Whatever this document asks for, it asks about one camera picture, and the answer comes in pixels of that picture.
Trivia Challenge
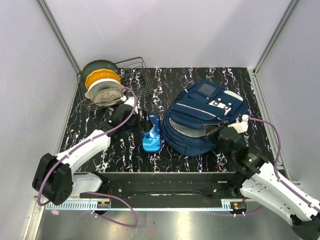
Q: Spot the aluminium frame rail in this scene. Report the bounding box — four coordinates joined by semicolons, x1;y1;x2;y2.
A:
34;181;307;202

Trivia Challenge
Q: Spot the grey speckled plate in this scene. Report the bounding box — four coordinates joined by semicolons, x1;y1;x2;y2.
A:
92;88;122;107

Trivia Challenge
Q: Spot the black wire dish rack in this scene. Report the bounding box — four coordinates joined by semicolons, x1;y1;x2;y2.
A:
77;57;152;111

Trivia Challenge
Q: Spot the white plate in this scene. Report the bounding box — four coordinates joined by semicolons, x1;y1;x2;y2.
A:
84;78;124;100

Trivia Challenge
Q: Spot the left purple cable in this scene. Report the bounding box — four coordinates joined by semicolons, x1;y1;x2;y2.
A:
36;86;140;228

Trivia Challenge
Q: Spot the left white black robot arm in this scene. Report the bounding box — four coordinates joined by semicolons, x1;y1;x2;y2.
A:
31;97;153;205

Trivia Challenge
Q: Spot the navy blue student backpack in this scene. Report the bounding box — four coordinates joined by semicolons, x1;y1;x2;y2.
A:
162;80;249;157

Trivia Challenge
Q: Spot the blue pencil case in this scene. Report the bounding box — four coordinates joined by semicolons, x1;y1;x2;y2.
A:
141;113;162;153

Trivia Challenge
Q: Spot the orange plate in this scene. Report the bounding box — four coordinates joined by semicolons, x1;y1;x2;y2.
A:
84;68;121;90

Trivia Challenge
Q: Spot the dark green plate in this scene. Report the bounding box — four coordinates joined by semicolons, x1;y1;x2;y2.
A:
81;59;119;79

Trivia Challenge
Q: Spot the left aluminium corner post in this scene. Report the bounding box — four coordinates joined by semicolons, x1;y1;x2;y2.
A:
36;0;81;73

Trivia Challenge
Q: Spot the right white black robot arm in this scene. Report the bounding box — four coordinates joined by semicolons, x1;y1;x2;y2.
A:
203;115;320;240

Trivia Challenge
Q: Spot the grey slotted cable duct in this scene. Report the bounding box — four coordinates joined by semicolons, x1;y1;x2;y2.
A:
45;200;233;212

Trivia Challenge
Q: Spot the right aluminium corner post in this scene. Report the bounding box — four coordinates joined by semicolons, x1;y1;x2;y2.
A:
252;0;301;75

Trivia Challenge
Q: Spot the aluminium corner post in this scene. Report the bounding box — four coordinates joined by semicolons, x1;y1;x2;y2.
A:
36;0;81;73
252;0;301;75

